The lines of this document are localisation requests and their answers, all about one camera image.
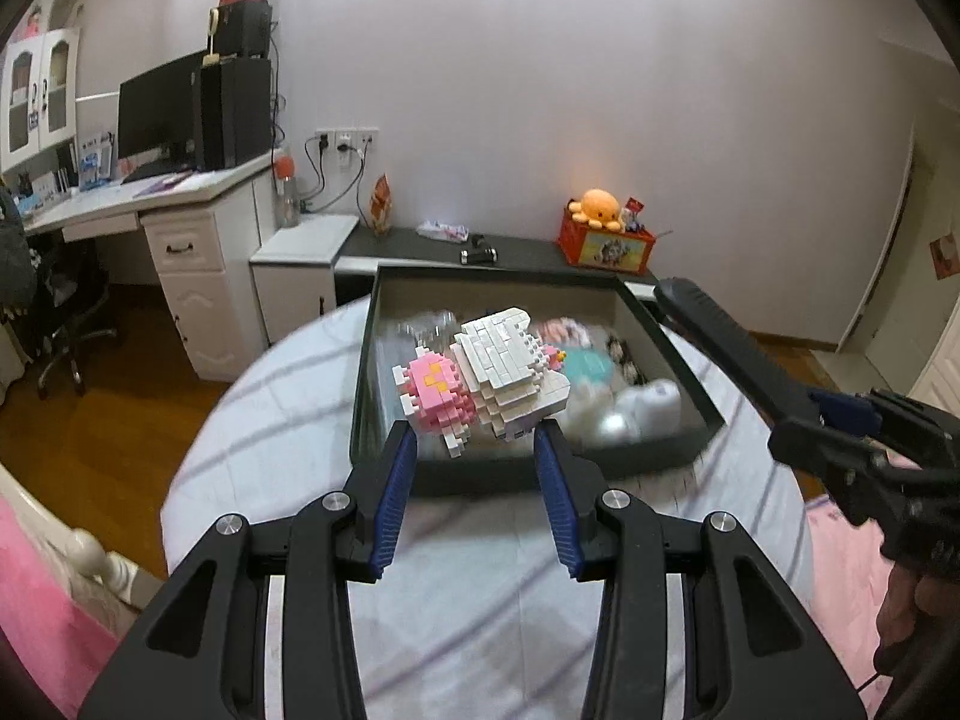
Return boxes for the orange octopus plush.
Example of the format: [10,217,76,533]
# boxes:
[568,188,622,232]

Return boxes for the pink white block figure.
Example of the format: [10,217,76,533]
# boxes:
[392,307,571,458]

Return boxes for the clear glass bottle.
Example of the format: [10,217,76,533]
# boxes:
[394,310,460,353]

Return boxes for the white packet on cabinet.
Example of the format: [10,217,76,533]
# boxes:
[415,220,470,244]

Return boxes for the wall power strip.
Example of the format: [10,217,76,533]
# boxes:
[314,127,379,151]

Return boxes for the round table striped cloth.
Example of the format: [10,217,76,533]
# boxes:
[161,301,814,718]

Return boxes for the low black white cabinet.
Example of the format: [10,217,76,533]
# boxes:
[334,226,658,304]

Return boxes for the plastic bottle orange cap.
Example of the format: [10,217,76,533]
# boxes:
[274,154,299,229]

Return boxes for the white desk with drawers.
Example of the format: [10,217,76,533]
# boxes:
[25,153,277,382]

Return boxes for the black office chair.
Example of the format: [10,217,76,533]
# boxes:
[2,187,121,400]

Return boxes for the small snack bag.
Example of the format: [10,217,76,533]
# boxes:
[370,174,392,236]

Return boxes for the black shallow tray box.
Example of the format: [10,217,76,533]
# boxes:
[350,266,724,497]

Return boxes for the white glass door cabinet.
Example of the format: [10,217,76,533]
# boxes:
[2,29,80,172]

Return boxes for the teal oval case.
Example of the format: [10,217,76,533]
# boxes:
[563,348,617,385]

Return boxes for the red storage crate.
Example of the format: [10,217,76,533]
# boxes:
[556,213,658,275]

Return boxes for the black eyeglasses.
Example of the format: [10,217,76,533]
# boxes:
[607,335,647,387]

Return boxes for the black computer monitor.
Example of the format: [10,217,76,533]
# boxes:
[117,52,203,182]

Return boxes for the black computer tower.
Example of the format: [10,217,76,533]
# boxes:
[192,57,272,172]

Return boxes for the person right hand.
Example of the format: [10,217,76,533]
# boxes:
[874,564,958,676]

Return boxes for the white plush toy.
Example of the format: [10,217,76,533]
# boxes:
[571,379,682,447]

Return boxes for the pink bedding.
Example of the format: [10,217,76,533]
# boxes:
[2,502,119,718]

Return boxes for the white small side cabinet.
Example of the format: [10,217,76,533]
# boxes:
[251,215,358,344]

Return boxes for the black speaker on tower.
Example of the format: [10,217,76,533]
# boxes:
[210,0,272,59]

